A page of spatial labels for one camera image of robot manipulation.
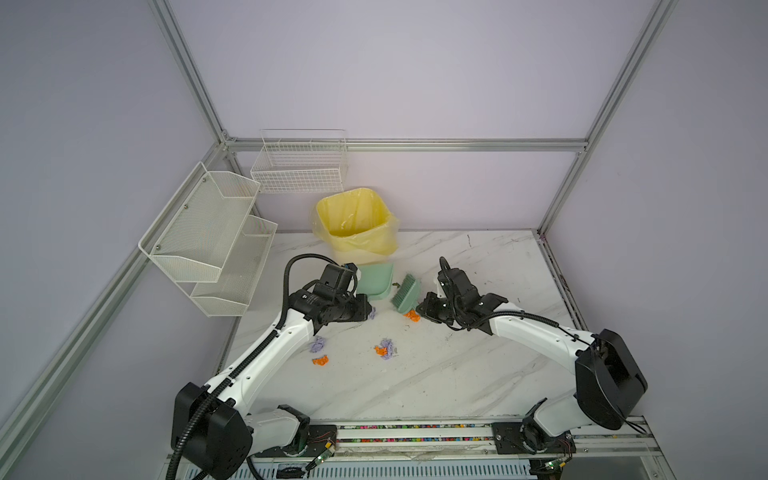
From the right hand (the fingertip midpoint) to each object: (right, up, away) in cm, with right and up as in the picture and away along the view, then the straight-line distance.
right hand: (413, 309), depth 84 cm
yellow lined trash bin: (-19, +27, +24) cm, 41 cm away
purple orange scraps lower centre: (-8, -13, +4) cm, 16 cm away
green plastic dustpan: (-11, +8, +5) cm, 14 cm away
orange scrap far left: (-27, -16, +2) cm, 31 cm away
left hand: (-13, 0, -4) cm, 14 cm away
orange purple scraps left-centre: (-12, -4, +12) cm, 17 cm away
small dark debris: (-5, +5, +21) cm, 22 cm away
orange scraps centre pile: (0, -2, +3) cm, 4 cm away
